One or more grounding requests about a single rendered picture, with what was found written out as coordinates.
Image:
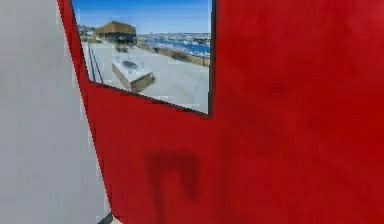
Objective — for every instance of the black framed window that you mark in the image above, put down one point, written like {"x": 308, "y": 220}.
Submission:
{"x": 150, "y": 60}

